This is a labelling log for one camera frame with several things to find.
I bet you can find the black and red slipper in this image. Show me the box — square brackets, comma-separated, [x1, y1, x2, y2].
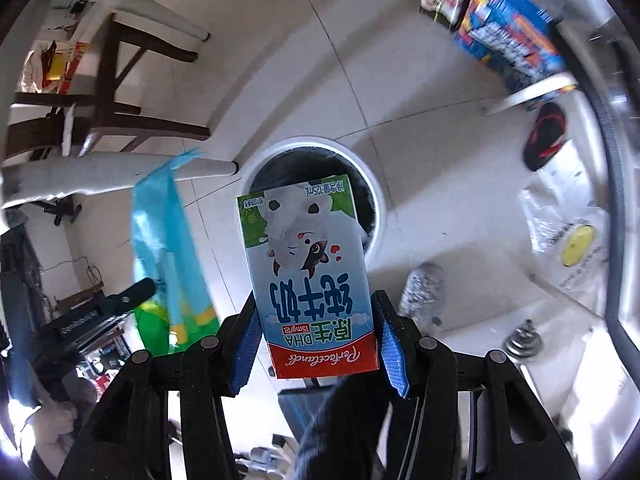
[522, 102, 569, 172]

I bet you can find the dark wooden chair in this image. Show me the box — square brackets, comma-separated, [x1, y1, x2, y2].
[4, 12, 212, 162]

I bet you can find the blue and green plastic bag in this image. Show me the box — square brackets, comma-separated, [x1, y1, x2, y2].
[131, 149, 221, 356]

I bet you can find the person's dark trouser leg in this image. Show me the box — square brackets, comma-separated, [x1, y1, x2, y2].
[277, 374, 397, 480]

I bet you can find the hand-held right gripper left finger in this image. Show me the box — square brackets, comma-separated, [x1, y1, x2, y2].
[57, 292, 263, 480]

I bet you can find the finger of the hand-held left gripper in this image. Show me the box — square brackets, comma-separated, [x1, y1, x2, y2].
[101, 278, 157, 314]

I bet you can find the red and yellow bag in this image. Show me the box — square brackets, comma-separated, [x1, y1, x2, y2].
[27, 40, 92, 95]

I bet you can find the blue printed cardboard box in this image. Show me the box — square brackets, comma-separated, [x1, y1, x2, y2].
[454, 0, 577, 107]

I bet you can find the crumpled silver foil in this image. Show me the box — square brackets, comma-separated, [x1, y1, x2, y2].
[399, 262, 447, 327]

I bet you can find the white bin with black liner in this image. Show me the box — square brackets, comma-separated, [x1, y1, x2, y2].
[239, 135, 388, 261]

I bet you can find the metal dumbbell weight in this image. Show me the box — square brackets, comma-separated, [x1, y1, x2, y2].
[504, 319, 544, 359]

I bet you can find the clear bag with yellow disc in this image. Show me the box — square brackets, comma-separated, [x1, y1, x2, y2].
[519, 170, 617, 312]

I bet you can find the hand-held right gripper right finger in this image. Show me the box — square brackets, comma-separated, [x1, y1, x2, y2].
[372, 290, 583, 480]

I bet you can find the cartoon cow milk carton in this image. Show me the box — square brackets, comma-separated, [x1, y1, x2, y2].
[236, 176, 381, 380]

